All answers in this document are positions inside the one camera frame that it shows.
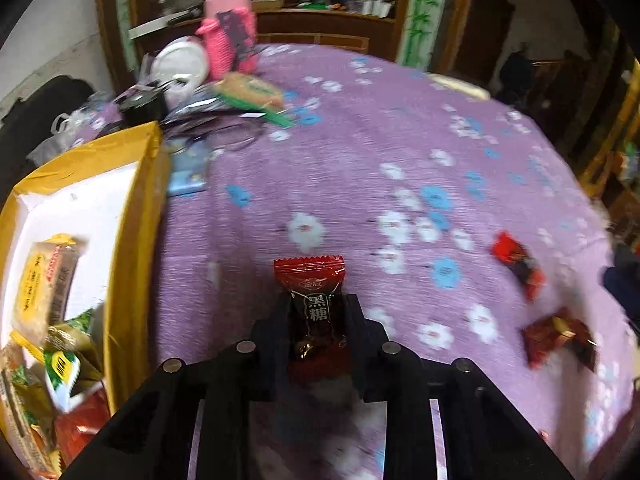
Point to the purple floral tablecloth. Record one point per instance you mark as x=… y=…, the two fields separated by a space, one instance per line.
x=350 y=170

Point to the eyeglasses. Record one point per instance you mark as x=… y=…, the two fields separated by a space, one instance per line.
x=240 y=135

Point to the large red snack packet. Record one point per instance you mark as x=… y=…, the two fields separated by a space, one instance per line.
x=82 y=425

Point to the orange cracker packet with barcode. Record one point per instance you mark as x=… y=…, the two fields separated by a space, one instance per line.
x=20 y=425

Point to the white foam box yellow tape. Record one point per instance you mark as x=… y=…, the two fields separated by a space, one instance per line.
x=90 y=195

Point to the green and tan packet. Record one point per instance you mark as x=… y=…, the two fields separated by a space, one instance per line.
x=250 y=90

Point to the small red candy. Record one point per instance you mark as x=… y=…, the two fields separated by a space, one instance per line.
x=544 y=435

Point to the black leather sofa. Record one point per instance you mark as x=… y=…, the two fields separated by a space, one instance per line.
x=45 y=95

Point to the green flat packet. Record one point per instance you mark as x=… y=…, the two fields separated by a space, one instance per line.
x=277 y=117

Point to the dark red candy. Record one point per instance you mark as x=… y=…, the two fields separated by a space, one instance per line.
x=517 y=262
x=557 y=337
x=310 y=290

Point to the small black container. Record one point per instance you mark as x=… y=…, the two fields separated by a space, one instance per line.
x=142 y=107

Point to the dark wooden door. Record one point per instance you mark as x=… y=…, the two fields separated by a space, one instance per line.
x=485 y=25

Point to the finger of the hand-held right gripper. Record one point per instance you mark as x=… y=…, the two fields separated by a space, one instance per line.
x=622 y=282

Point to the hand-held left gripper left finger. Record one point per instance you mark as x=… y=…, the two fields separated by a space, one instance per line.
x=272 y=355

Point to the long white box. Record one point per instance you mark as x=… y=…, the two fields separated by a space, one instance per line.
x=150 y=27

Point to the row of small bottles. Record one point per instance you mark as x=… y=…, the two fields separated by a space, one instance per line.
x=375 y=8

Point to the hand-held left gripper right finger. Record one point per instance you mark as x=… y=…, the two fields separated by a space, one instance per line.
x=367 y=360

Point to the cracker packet with yellow circle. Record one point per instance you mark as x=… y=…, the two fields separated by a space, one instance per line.
x=42 y=285

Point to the clear plastic bag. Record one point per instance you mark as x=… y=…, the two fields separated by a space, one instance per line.
x=70 y=125

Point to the pink bottle with knitted sleeve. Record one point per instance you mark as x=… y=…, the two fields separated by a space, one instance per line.
x=225 y=45

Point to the wooden framed glass partition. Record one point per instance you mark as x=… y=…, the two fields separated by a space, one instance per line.
x=435 y=10

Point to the blue tissue packet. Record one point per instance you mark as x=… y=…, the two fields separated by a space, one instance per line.
x=187 y=170

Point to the white bowl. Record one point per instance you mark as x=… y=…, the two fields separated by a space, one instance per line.
x=180 y=62

